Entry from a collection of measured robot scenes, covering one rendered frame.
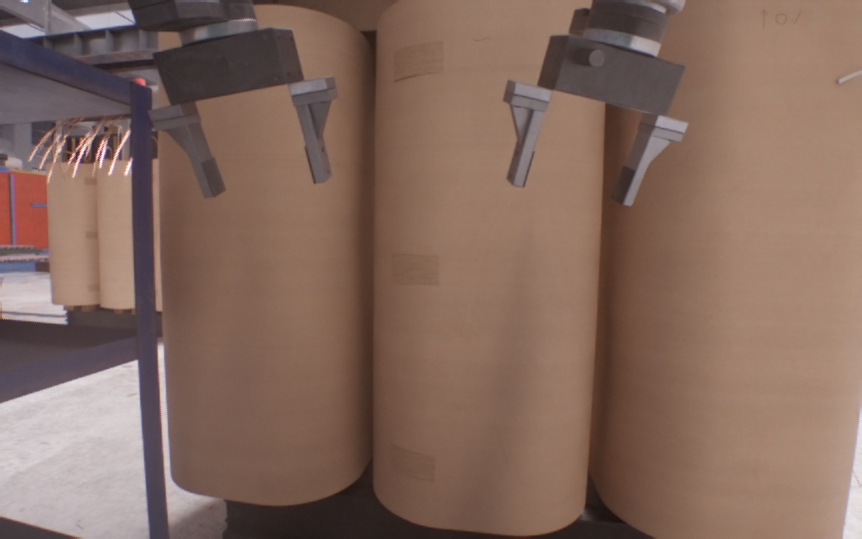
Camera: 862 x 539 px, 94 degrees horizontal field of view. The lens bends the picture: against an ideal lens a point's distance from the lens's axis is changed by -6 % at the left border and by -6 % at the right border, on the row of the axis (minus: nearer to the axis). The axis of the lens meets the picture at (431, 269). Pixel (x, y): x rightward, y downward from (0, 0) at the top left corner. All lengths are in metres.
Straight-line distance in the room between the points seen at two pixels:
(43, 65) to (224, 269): 0.37
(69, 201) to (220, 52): 3.16
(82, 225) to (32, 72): 2.93
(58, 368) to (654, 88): 0.75
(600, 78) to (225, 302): 0.66
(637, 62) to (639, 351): 0.47
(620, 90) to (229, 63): 0.38
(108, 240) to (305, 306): 2.65
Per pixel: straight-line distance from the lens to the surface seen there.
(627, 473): 0.86
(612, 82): 0.48
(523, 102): 0.46
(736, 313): 0.76
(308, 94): 0.46
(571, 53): 0.46
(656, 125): 0.53
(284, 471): 0.87
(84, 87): 0.71
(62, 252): 3.63
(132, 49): 12.58
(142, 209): 0.74
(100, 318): 3.71
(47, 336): 0.94
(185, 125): 0.53
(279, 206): 0.76
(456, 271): 0.67
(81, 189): 3.59
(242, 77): 0.48
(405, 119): 0.72
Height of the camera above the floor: 0.69
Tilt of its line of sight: 4 degrees down
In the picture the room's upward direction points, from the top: 1 degrees clockwise
